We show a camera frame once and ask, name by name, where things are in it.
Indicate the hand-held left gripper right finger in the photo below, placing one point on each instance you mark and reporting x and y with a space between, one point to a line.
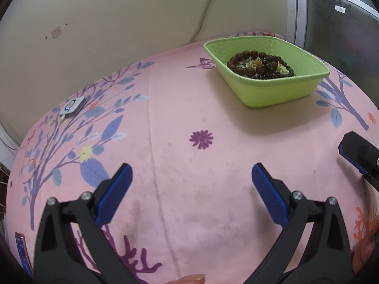
269 195

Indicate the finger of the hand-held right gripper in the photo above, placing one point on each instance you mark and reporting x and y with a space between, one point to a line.
351 158

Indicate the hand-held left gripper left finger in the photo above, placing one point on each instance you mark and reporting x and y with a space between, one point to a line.
114 195

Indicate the green plastic basin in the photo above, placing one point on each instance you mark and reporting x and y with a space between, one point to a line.
266 91

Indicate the person's left hand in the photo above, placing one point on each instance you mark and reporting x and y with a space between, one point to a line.
192 279

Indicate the pink floral bedsheet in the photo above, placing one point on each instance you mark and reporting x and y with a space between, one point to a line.
183 153

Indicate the white square charger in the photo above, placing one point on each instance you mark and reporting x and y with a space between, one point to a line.
73 106

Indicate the smartphone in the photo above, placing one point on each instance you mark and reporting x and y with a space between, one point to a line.
22 251

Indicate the frosted glass door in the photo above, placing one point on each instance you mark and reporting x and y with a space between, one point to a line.
343 41

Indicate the white label sticker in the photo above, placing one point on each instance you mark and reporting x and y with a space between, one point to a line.
340 9

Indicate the white door frame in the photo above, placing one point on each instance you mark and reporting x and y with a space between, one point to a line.
296 11

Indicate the clear wall sticker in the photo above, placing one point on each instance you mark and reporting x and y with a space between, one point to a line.
56 32

